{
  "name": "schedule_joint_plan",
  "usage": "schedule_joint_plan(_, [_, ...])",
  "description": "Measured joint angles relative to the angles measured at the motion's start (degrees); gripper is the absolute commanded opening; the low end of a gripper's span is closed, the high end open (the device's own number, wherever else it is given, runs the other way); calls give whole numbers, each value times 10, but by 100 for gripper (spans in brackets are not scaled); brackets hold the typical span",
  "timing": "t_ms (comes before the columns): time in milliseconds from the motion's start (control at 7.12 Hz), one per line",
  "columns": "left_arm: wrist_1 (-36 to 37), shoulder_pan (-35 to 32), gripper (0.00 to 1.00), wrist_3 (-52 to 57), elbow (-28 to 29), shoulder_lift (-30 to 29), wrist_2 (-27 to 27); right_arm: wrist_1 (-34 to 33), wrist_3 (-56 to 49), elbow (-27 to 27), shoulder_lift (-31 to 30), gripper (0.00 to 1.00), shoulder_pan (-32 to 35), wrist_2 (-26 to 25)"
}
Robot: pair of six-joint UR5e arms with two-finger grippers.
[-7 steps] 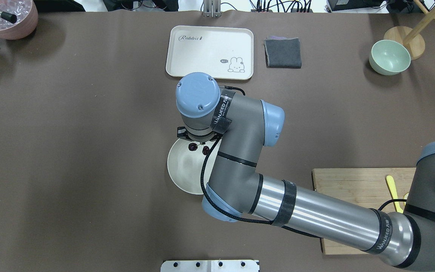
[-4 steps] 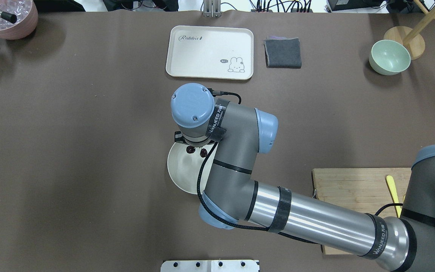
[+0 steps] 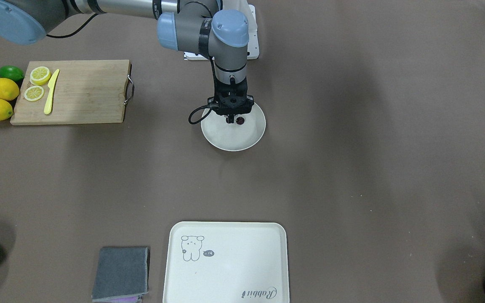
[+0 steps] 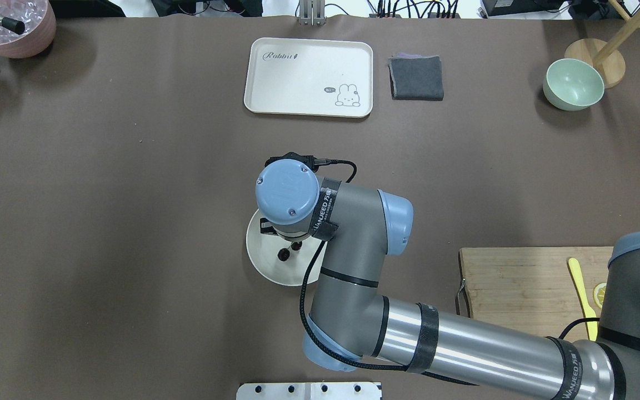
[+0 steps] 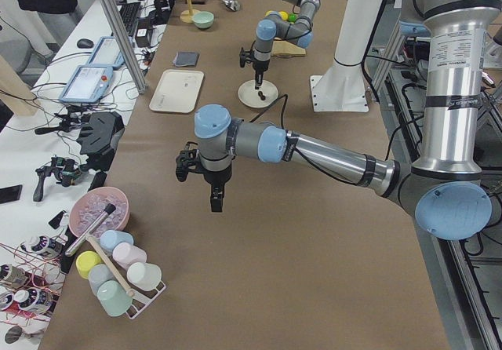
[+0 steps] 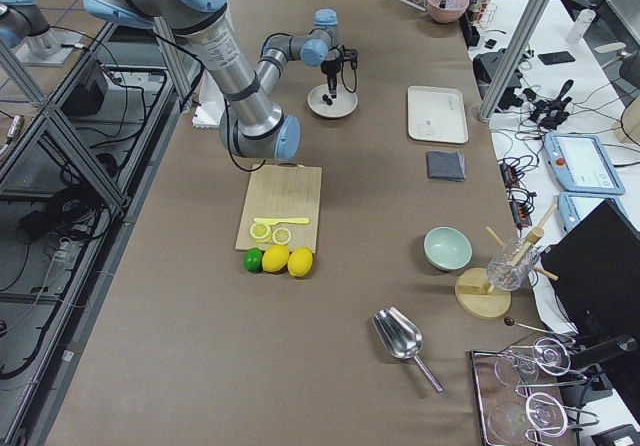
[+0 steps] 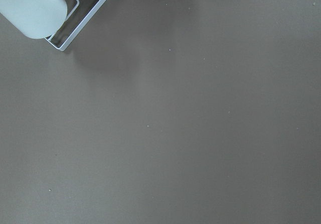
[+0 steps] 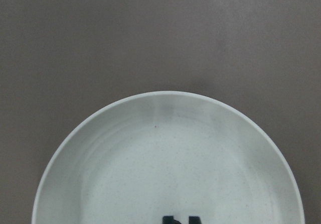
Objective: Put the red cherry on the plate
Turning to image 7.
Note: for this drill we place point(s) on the white cup rack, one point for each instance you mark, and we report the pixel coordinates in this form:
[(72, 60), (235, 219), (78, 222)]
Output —
[(79, 13)]

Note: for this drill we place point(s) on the mint green cup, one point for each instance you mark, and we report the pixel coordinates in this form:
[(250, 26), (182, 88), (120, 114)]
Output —
[(36, 19)]

